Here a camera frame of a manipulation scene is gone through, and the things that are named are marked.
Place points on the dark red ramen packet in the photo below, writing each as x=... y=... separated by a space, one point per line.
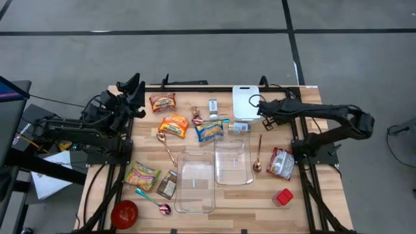
x=162 y=103

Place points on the white shaker bottle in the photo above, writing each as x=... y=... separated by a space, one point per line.
x=213 y=106

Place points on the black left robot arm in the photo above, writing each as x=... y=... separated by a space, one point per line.
x=65 y=130

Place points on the brown taco seasoning packet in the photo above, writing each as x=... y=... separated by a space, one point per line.
x=167 y=186

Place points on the black box white lettering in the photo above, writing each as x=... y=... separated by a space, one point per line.
x=35 y=112

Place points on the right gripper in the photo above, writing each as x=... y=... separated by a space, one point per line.
x=276 y=109

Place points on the white paper sheet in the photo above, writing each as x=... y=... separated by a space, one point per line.
x=48 y=187

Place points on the red bowl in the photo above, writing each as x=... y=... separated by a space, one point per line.
x=124 y=215

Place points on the black monitor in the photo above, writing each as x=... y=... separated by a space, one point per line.
x=9 y=123

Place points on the green ramen packet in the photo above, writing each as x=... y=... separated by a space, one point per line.
x=142 y=176

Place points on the glass spice jar white label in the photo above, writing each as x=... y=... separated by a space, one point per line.
x=240 y=127

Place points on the black metal beam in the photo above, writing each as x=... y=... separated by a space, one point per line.
x=48 y=169

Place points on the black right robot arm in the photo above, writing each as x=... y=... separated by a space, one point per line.
x=325 y=112

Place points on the clear plastic bin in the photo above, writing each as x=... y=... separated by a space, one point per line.
x=234 y=175
x=195 y=201

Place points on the small brown spice bottle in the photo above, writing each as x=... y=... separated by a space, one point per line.
x=195 y=112

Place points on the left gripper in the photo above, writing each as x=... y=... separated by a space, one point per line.
x=122 y=110

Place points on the white plastic bin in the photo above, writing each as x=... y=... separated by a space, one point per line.
x=245 y=104

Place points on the red white ramen packet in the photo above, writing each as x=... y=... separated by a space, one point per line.
x=281 y=164

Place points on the rose gold spoon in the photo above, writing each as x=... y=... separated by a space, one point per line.
x=161 y=136
x=257 y=166

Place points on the blue ramen packet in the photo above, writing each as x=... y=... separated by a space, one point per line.
x=209 y=131

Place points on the orange ramen packet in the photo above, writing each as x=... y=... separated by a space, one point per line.
x=174 y=126

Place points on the red lid spice jar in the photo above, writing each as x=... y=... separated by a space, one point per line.
x=285 y=196

